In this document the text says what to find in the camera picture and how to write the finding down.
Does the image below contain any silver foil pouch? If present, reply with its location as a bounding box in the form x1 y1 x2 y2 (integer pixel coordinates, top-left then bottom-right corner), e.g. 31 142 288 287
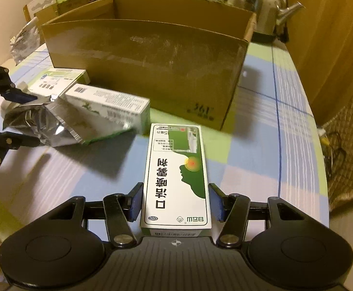
2 94 136 148

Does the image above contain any white green throat spray box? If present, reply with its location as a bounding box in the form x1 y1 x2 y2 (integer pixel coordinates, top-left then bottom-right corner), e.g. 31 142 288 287
140 123 212 237

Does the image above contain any long white green medicine box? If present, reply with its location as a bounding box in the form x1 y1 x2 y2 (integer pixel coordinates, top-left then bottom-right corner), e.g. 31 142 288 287
64 84 150 135

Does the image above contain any white plastic bag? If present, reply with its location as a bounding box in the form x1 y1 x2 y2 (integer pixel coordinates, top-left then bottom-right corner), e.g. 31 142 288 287
9 17 41 66

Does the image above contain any checked plastic tablecloth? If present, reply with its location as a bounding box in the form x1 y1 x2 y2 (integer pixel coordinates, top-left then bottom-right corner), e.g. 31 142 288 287
0 41 330 283

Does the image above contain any small brown carton on chair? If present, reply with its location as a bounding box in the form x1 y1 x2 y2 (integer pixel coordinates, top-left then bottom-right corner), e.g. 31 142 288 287
23 0 88 26

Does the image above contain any large open cardboard box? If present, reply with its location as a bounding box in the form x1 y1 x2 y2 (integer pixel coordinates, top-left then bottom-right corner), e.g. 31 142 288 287
42 0 256 130

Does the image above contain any wooden door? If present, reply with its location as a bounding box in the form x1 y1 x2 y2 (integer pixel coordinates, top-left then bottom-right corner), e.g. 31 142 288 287
287 0 353 125

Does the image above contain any steel electric kettle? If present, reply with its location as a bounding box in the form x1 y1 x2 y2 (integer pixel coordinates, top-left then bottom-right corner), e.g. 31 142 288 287
219 0 304 43

